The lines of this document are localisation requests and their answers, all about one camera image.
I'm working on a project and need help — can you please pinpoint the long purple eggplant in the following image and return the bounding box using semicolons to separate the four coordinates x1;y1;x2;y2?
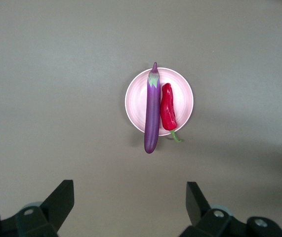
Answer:
144;61;161;154

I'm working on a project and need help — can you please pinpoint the pink plate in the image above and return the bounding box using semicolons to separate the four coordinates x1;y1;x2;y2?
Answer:
124;67;194;137

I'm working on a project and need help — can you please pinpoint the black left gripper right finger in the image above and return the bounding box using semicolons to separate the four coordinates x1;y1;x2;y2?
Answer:
179;181;245;237

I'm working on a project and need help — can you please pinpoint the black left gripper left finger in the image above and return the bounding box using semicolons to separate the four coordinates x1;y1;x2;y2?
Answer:
15;179;75;237

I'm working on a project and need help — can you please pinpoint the red chili pepper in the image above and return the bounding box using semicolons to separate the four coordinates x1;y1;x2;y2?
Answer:
160;82;183;143

